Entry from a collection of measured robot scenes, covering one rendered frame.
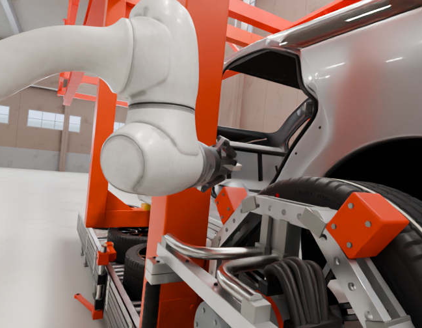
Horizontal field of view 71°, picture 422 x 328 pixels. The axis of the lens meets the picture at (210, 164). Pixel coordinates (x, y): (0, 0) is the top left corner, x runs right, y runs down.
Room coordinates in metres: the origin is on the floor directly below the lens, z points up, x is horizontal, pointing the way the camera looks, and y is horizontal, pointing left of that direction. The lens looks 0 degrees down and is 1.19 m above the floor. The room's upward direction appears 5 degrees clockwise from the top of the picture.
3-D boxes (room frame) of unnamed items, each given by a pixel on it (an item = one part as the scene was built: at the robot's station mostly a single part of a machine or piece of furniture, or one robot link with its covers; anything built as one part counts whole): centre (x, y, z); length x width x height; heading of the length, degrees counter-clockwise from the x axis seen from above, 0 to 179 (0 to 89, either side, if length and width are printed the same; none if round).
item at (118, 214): (2.90, 0.72, 0.69); 0.52 x 0.17 x 0.35; 119
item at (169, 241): (0.69, -0.02, 1.03); 0.19 x 0.18 x 0.11; 119
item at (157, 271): (0.71, 0.08, 0.93); 0.09 x 0.05 x 0.05; 119
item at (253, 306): (0.52, -0.12, 1.03); 0.19 x 0.18 x 0.11; 119
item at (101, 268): (2.06, 0.68, 0.30); 0.09 x 0.05 x 0.50; 29
